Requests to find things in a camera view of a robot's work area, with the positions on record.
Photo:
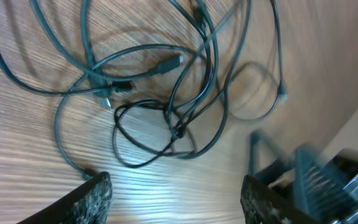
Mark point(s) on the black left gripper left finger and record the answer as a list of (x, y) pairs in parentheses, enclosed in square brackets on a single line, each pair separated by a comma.
[(88, 204)]

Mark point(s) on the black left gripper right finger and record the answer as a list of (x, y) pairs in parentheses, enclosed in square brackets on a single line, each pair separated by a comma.
[(261, 205)]

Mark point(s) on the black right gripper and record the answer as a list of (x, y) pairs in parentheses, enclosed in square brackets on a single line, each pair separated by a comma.
[(317, 191)]

